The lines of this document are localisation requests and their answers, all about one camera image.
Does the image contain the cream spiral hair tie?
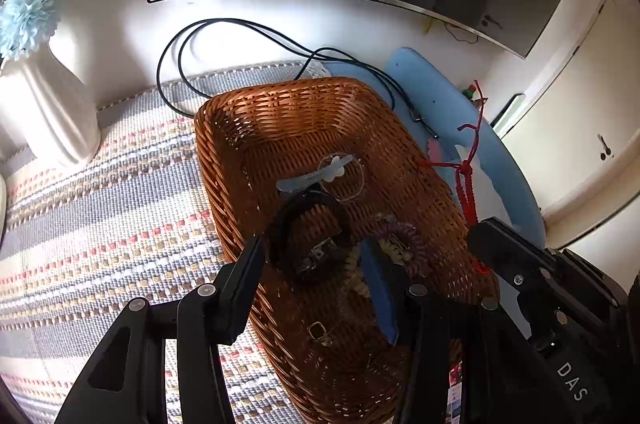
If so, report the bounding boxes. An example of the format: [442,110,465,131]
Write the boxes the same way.
[344,244,376,302]

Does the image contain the colourful printed card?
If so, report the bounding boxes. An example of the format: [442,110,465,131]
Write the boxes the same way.
[447,361,468,405]

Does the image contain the black cable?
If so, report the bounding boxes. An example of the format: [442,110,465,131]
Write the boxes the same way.
[156,18,426,125]
[175,22,442,139]

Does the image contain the clear bead bracelet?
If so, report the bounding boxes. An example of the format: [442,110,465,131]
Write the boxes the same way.
[319,154,369,203]

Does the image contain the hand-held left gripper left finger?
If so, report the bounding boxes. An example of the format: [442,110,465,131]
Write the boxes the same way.
[54,234,266,424]

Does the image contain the clear dragonfly hair clip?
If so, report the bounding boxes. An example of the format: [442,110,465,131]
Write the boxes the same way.
[276,156,358,195]

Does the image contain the white tissue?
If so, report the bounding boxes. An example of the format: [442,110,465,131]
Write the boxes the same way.
[452,144,508,225]

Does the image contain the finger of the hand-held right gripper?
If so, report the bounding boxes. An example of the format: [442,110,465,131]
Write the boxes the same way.
[467,218,551,301]

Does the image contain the white ribbed vase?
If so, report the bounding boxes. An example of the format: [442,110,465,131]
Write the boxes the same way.
[0,38,102,169]

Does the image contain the light blue artificial flower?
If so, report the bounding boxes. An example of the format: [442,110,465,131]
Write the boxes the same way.
[0,0,61,62]

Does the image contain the black wristwatch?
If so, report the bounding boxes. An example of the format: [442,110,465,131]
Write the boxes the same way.
[269,190,353,283]

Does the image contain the red string bracelet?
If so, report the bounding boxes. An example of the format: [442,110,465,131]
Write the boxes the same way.
[416,78,496,277]

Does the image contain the small square metal pendant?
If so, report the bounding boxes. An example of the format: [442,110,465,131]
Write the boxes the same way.
[307,321,333,347]

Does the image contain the striped woven mat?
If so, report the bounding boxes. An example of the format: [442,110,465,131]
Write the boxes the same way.
[0,58,416,424]

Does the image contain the white cabinet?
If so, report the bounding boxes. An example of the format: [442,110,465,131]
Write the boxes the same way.
[492,0,640,249]

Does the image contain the brown wicker basket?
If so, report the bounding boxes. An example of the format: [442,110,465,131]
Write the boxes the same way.
[193,76,501,424]

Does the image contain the purple spiral hair tie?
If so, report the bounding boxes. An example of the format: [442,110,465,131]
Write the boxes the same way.
[374,220,432,279]

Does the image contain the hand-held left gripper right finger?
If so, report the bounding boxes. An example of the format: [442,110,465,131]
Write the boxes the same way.
[360,238,506,424]

